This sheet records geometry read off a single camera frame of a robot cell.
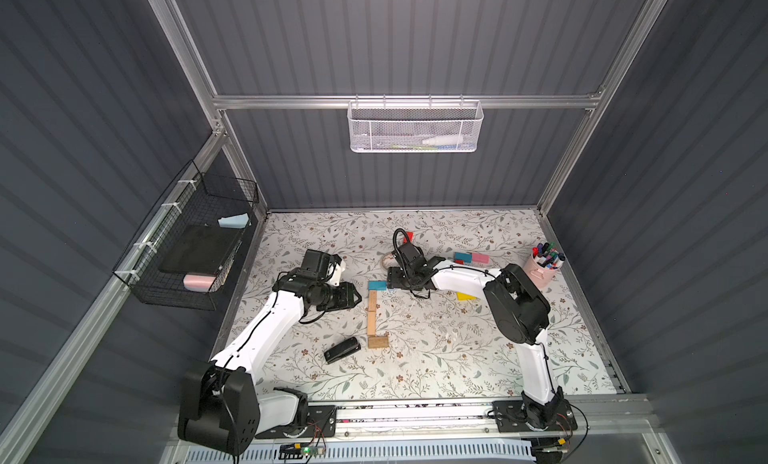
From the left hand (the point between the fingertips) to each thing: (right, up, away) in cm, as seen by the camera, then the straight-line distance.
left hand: (356, 301), depth 82 cm
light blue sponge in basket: (-33, +22, 0) cm, 40 cm away
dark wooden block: (+6, -13, +5) cm, 15 cm away
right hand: (+10, +3, +15) cm, 18 cm away
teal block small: (+35, +10, +24) cm, 43 cm away
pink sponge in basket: (-33, +7, -16) cm, 38 cm away
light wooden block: (+4, -3, +13) cm, 14 cm away
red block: (+17, +18, +31) cm, 40 cm away
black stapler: (-4, -14, +1) cm, 15 cm away
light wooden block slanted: (+4, -9, +9) cm, 13 cm away
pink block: (+40, +11, +23) cm, 48 cm away
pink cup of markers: (+57, +10, +9) cm, 58 cm away
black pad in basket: (-36, +15, -13) cm, 41 cm away
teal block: (+6, +2, +15) cm, 16 cm away
